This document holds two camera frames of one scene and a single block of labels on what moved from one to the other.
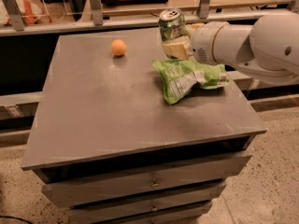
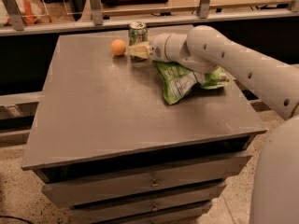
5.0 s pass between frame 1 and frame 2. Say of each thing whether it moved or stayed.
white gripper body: moved
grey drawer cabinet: stayed
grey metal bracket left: stayed
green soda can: moved
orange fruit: stayed
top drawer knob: stayed
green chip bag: stayed
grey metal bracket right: stayed
